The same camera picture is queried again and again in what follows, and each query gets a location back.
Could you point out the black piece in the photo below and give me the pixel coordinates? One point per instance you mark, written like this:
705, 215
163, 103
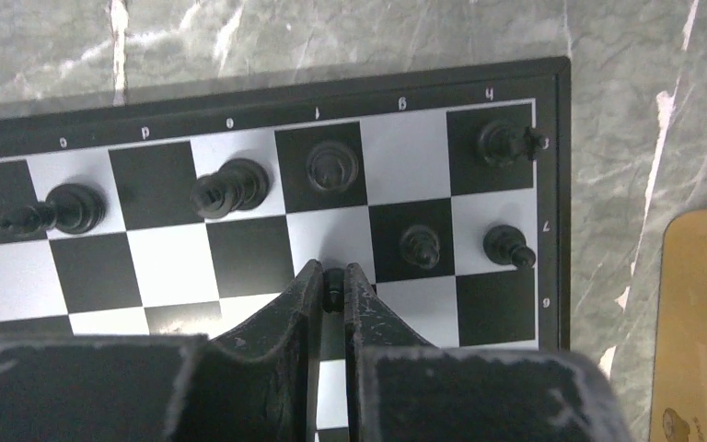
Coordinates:
70, 208

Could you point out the black piece board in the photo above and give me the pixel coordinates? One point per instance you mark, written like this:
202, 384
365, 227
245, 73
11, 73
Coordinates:
331, 167
241, 184

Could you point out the black pawn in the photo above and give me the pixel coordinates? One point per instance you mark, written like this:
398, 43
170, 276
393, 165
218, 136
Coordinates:
334, 290
420, 247

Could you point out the black white chessboard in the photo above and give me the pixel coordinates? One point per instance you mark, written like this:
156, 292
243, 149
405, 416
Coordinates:
153, 266

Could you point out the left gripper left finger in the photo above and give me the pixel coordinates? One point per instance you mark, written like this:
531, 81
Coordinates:
256, 382

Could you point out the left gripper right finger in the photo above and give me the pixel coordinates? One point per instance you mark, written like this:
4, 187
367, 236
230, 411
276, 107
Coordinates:
402, 388

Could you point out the tin box black pieces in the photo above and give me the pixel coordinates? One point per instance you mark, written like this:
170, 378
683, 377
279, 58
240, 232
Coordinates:
679, 400

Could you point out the black rook corner board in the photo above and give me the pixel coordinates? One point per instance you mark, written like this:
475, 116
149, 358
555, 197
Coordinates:
502, 143

